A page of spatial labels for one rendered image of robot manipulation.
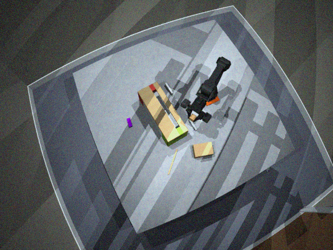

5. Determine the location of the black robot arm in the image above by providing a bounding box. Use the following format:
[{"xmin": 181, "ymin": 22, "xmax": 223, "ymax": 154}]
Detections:
[{"xmin": 191, "ymin": 57, "xmax": 231, "ymax": 112}]

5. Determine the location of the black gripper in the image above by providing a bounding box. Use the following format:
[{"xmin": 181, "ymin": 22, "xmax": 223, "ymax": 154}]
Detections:
[{"xmin": 180, "ymin": 99, "xmax": 212, "ymax": 123}]

